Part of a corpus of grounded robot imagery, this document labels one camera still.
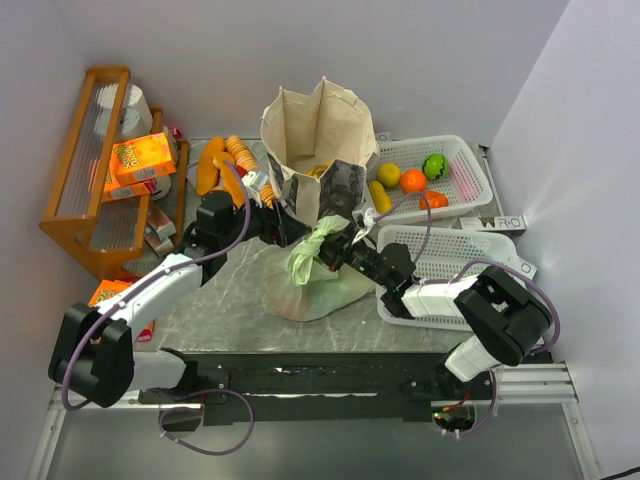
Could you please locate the orange fruit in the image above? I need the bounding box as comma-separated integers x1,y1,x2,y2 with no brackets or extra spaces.
399,169,428,194

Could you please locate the purple tray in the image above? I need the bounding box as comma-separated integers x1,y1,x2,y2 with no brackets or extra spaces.
187,152,219,197

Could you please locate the yellow mango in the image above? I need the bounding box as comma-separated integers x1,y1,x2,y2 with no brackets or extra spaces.
369,180,393,214

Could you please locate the wooden shelf rack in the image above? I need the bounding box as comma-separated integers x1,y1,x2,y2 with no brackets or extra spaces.
40,66,188,280

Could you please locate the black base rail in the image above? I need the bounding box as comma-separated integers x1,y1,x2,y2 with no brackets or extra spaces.
139,352,492,426

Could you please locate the row of round crackers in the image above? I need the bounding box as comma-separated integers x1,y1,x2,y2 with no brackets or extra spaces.
225,135,276,208

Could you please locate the green watermelon ball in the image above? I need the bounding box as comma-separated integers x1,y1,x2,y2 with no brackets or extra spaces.
422,153,450,182

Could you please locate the front white perforated basket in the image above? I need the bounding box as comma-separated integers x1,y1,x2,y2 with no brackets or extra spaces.
374,224,530,332

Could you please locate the grey RIO block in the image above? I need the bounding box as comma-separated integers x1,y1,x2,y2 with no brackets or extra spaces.
459,216,527,232

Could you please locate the beige canvas tote bag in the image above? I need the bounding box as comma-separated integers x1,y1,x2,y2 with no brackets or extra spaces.
260,78,379,227

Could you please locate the back white perforated basket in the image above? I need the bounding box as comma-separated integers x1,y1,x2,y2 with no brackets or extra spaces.
366,135,493,220

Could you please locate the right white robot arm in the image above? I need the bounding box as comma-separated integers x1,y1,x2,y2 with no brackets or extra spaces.
319,229,560,385

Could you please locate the orange cracker box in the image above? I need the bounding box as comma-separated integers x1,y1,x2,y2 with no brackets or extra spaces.
101,172,156,203
110,132,176,186

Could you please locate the white perforated basket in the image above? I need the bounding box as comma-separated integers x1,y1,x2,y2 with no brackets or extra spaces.
366,135,493,220
374,224,530,332

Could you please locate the long bread loaf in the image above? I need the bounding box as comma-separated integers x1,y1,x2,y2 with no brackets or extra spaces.
195,137,225,196

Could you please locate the yellow lemon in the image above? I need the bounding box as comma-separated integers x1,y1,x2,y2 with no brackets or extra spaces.
376,163,402,188

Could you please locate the orange box on floor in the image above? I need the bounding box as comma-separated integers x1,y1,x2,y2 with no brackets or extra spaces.
88,280,156,343

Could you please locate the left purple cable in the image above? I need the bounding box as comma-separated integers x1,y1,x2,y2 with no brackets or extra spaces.
60,159,255,456

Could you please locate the red tomato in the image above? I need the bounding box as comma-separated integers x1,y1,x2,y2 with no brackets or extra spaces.
419,191,449,210

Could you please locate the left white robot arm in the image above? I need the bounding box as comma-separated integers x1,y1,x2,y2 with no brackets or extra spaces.
48,192,310,410

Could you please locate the orange gummy snack bag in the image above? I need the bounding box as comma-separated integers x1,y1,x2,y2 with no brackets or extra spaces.
306,160,332,179

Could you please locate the green plastic grocery bag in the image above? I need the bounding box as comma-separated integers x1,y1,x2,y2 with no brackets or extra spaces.
261,215,375,322

